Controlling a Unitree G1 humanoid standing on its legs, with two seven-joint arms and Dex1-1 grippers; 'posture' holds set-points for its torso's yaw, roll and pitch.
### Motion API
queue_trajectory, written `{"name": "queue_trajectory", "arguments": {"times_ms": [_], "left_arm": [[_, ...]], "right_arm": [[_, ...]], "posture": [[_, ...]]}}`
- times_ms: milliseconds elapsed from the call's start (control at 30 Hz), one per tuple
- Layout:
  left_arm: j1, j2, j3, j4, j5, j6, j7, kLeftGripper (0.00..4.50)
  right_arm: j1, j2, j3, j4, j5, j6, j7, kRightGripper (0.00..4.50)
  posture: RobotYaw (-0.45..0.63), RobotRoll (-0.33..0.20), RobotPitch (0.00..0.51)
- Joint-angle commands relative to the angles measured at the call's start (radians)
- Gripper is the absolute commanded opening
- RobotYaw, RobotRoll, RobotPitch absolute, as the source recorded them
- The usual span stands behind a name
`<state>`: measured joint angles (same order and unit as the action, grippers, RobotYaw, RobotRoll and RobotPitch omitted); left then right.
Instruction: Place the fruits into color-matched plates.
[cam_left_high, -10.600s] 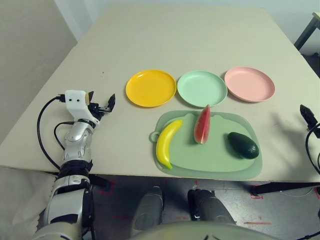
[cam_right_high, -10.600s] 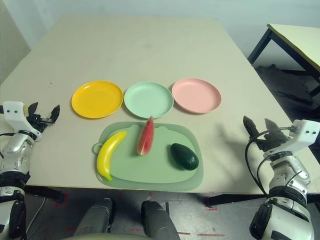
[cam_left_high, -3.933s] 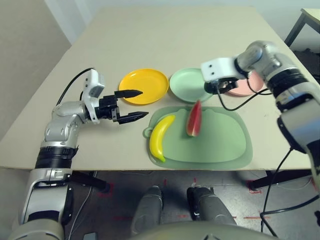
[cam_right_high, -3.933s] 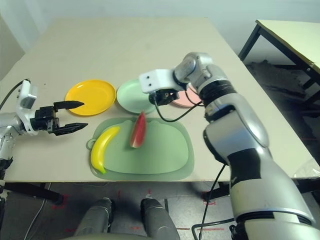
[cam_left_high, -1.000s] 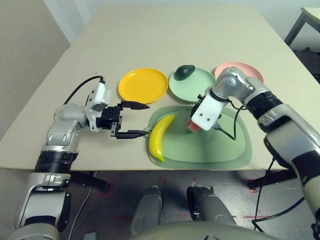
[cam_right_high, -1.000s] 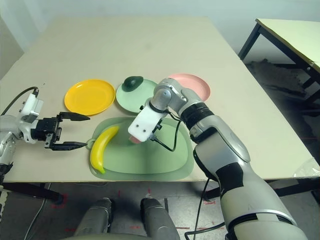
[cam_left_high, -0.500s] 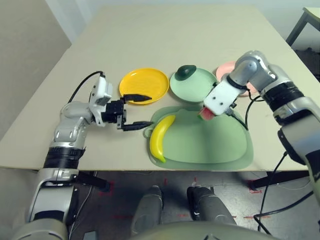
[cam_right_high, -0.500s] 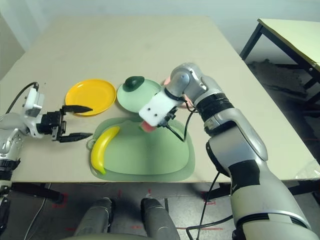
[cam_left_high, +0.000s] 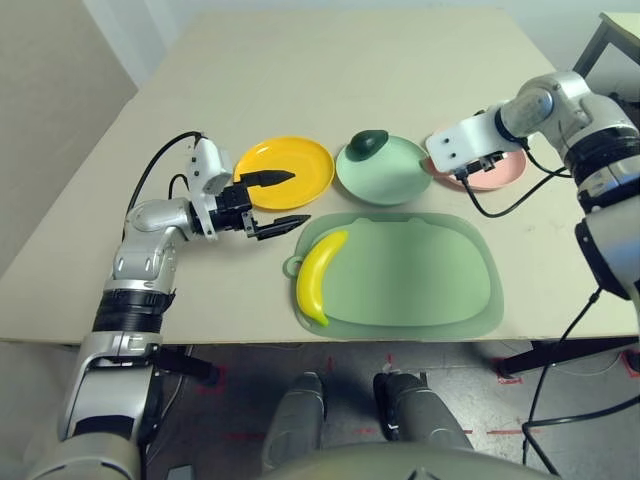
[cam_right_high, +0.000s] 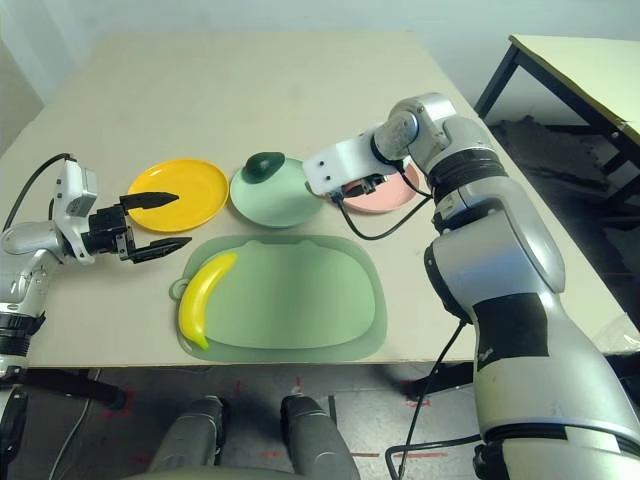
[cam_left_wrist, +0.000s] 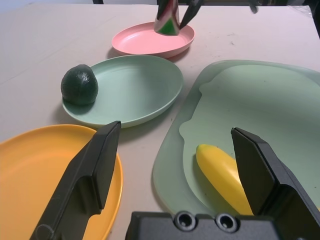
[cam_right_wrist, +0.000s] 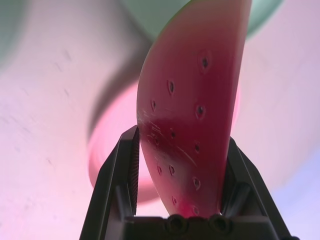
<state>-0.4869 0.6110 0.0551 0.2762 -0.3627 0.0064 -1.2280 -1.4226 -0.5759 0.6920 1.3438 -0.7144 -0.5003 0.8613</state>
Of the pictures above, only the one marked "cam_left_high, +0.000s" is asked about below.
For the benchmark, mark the beige side table black frame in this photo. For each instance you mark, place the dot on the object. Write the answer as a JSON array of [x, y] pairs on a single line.
[[622, 25]]

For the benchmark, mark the grey robot torso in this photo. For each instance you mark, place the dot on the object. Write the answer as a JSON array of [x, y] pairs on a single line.
[[400, 465]]

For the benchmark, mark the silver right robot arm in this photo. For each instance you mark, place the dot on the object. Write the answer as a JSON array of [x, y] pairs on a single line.
[[590, 115]]

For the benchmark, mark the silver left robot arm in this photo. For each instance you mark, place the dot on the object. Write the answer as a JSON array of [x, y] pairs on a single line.
[[150, 220]]

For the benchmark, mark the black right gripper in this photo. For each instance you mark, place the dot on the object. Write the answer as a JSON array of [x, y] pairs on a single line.
[[482, 163]]

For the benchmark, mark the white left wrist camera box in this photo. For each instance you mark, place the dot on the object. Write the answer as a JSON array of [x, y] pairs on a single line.
[[207, 165]]

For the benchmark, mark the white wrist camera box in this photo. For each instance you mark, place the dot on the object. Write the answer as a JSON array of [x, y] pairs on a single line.
[[207, 165], [465, 142]]

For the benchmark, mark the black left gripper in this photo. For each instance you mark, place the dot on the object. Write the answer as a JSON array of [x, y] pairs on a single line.
[[232, 205]]

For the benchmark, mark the black table foot bar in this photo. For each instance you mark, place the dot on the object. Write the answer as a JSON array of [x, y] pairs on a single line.
[[565, 350], [190, 365]]

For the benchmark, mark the light green plastic plate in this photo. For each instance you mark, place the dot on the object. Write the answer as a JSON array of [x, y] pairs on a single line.
[[385, 180]]

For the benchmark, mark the green silicone mat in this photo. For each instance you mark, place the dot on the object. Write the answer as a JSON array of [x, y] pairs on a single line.
[[400, 280]]

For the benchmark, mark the yellow plastic plate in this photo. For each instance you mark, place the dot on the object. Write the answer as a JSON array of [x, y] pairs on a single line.
[[300, 170]]

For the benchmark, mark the grey left robot leg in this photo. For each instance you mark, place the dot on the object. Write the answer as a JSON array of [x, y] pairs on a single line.
[[295, 420]]

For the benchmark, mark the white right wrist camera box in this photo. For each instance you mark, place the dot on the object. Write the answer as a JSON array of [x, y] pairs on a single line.
[[465, 142]]

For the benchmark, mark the grey right robot leg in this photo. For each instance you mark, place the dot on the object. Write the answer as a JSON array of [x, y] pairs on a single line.
[[420, 410]]

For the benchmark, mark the dark green toy avocado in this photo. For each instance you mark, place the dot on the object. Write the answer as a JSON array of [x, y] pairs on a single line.
[[367, 145]]

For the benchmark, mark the yellow toy banana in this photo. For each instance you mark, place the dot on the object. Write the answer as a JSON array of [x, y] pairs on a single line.
[[312, 280]]

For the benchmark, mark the pink plastic plate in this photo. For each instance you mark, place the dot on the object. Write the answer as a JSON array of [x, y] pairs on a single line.
[[500, 175]]

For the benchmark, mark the grey robot leg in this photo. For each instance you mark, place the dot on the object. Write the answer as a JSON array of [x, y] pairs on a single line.
[[295, 420], [420, 410]]

